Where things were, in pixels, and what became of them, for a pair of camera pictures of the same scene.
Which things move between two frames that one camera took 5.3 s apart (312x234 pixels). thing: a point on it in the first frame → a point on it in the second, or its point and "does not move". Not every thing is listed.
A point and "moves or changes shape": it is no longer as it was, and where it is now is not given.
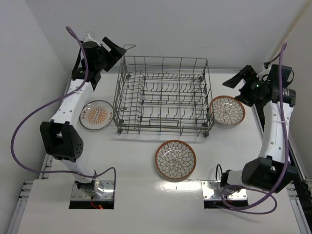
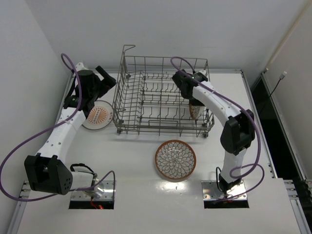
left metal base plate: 107,194 does not move
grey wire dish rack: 163,96 does not move
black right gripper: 246,79 → 197,103
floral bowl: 227,110 moves or changes shape
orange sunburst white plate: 95,115 does not move
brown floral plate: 175,159 does not move
